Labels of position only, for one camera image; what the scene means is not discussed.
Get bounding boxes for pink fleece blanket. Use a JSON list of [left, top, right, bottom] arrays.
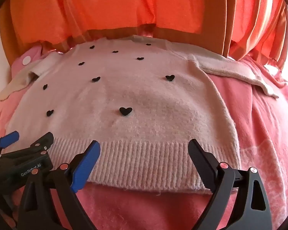
[[0, 48, 288, 230]]

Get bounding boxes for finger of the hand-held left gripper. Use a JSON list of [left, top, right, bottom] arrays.
[[0, 132, 55, 160], [0, 131, 20, 154]]

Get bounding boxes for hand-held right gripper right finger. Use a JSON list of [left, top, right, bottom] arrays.
[[188, 138, 273, 230]]

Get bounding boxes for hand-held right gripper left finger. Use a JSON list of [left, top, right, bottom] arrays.
[[18, 140, 101, 230]]

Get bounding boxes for pink white-dotted cloth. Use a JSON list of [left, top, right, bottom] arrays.
[[11, 45, 46, 75]]

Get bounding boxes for pale pink heart-dotted sweater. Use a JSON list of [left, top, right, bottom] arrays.
[[5, 38, 242, 194]]

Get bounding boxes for orange curtain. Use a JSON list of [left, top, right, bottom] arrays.
[[0, 0, 288, 70]]

